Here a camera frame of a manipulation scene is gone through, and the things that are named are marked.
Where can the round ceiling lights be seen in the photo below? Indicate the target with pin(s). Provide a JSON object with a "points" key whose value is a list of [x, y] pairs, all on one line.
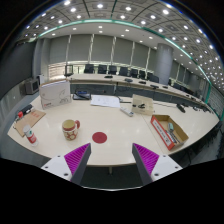
{"points": [[100, 6]]}

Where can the row of black office chairs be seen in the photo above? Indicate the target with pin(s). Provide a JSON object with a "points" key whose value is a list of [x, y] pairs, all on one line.
{"points": [[112, 69]]}

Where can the white paper sheets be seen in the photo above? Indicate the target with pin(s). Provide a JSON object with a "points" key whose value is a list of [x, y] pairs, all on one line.
{"points": [[105, 101]]}

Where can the open cardboard box red side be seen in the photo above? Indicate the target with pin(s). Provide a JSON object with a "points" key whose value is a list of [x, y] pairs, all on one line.
{"points": [[163, 131]]}

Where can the clear plastic bottle red cap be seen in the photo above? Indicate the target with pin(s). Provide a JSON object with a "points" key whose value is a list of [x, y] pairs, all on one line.
{"points": [[30, 136]]}

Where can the small beige cardboard box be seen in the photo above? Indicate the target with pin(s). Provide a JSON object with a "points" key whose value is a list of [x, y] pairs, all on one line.
{"points": [[141, 100]]}

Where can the grey box monitor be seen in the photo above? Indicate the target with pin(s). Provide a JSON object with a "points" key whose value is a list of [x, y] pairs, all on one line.
{"points": [[31, 86]]}

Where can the large white cardboard box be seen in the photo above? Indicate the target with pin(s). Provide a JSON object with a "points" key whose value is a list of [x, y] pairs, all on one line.
{"points": [[55, 95]]}

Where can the black bag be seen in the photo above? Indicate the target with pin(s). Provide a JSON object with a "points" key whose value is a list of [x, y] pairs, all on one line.
{"points": [[81, 96]]}

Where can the red and cream mug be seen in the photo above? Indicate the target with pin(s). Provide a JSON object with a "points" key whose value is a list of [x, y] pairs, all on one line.
{"points": [[70, 130]]}

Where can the brown kraft paper envelope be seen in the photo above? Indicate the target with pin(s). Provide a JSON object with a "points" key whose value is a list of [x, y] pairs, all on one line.
{"points": [[33, 118]]}

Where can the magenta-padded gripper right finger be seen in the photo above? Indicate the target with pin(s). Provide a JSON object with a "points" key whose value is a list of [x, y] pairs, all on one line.
{"points": [[146, 160]]}

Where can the long curved conference desk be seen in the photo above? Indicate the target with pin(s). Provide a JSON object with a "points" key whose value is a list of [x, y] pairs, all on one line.
{"points": [[100, 80]]}

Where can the flat round red coaster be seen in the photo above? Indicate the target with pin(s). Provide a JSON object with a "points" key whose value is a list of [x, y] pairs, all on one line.
{"points": [[99, 137]]}

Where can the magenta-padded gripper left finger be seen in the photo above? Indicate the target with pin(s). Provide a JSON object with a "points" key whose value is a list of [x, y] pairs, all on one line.
{"points": [[77, 160]]}

